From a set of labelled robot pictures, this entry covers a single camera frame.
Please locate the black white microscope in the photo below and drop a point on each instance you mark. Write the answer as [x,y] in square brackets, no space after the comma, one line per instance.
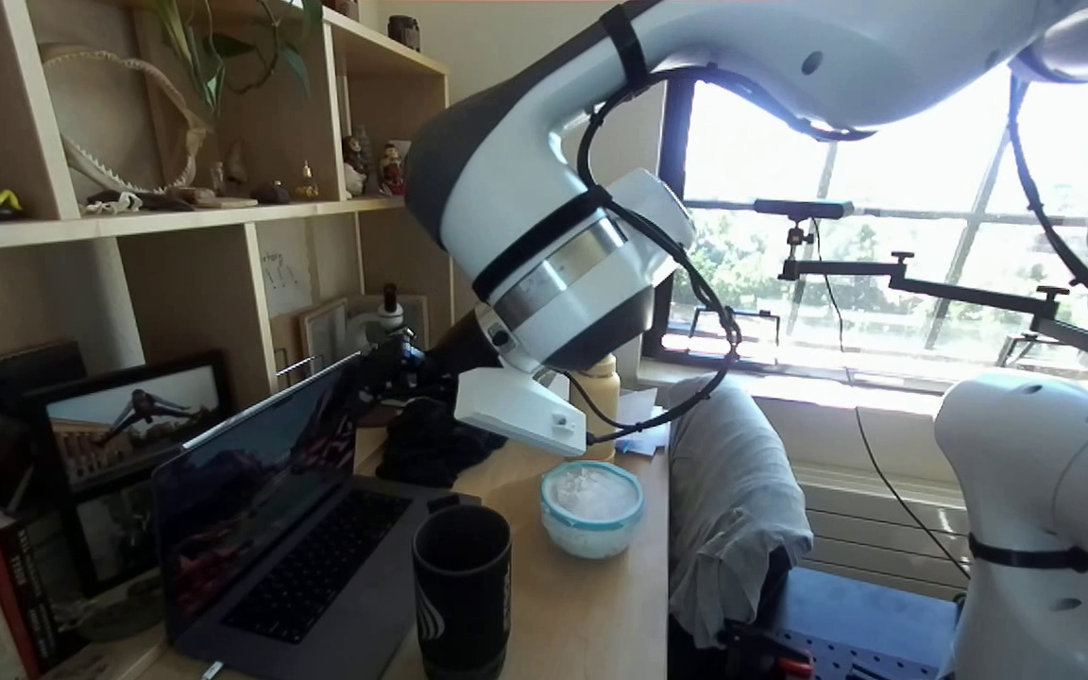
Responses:
[390,329]

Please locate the wide multi-pane window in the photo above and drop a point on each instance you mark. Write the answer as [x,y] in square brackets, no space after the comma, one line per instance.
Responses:
[870,189]

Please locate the black cloth bag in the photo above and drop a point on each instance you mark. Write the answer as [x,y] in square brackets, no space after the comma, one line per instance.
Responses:
[426,447]

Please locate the light wooden picture frame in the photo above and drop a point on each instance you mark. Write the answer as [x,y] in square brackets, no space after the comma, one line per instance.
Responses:
[322,334]

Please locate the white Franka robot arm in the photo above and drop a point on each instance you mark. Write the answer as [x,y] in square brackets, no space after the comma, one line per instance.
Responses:
[847,50]

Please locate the black mug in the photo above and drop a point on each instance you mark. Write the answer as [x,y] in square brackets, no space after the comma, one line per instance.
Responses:
[462,589]

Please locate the small dark jar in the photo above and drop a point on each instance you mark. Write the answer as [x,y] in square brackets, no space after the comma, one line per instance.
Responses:
[403,33]

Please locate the dark small figurine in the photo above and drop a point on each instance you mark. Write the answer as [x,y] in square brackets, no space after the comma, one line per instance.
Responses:
[394,166]

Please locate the grey laptop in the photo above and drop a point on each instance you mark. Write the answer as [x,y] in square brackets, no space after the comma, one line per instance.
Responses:
[302,567]

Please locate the red black book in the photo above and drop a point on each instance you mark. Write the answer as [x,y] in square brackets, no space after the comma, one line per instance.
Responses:
[1,578]

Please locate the green trailing potted plant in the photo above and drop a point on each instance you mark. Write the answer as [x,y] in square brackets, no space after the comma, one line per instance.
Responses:
[190,40]

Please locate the cream water bottle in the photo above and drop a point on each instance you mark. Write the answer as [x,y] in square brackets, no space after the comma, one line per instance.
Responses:
[607,383]

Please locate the white radiator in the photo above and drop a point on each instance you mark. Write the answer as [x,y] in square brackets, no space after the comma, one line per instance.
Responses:
[870,532]

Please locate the grey draped cloth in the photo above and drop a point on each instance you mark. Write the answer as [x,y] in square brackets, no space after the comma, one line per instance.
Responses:
[735,503]

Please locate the blue perforated panel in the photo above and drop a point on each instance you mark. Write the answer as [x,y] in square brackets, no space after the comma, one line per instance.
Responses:
[870,628]

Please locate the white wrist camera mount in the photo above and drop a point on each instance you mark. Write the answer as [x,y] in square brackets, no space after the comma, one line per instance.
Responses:
[510,409]

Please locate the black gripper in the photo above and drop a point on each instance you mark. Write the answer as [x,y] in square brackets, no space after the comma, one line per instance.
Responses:
[462,362]

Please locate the black photo frame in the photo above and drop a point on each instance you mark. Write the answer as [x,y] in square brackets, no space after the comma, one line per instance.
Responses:
[128,421]
[115,532]

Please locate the white ball ornament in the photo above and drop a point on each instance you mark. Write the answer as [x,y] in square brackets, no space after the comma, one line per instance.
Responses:
[351,178]

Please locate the black camera stand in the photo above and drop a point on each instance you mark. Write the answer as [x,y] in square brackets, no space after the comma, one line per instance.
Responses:
[933,288]

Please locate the wooden shelving unit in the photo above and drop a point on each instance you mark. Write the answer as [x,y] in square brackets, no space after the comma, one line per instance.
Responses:
[190,218]

